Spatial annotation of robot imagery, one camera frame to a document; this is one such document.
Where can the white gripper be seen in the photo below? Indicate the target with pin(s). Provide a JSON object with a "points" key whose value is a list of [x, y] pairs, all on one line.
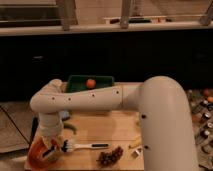
{"points": [[50, 125]]}

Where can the wooden black felt eraser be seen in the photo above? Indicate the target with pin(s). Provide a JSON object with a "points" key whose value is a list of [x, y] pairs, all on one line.
{"points": [[51, 150]]}

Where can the red bowl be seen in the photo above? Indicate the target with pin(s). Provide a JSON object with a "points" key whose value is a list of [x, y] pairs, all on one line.
{"points": [[35, 157]]}

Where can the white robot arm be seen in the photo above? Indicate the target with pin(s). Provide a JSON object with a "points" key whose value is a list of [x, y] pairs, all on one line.
{"points": [[163, 108]]}

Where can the blue sponge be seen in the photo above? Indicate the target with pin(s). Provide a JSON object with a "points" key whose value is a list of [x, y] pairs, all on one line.
{"points": [[64, 115]]}

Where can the white dish brush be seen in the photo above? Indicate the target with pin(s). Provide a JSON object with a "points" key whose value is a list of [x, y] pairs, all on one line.
{"points": [[70, 146]]}

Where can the green plastic tray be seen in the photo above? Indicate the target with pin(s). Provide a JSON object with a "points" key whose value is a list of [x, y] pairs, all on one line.
{"points": [[77, 83]]}

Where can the orange fruit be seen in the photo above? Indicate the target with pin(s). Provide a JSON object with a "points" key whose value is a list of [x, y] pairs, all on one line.
{"points": [[90, 83]]}

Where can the bunch of red grapes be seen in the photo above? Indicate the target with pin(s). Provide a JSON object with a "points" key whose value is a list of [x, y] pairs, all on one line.
{"points": [[106, 159]]}

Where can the yellow corn cob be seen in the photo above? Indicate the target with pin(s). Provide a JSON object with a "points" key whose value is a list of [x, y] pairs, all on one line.
{"points": [[135, 143]]}

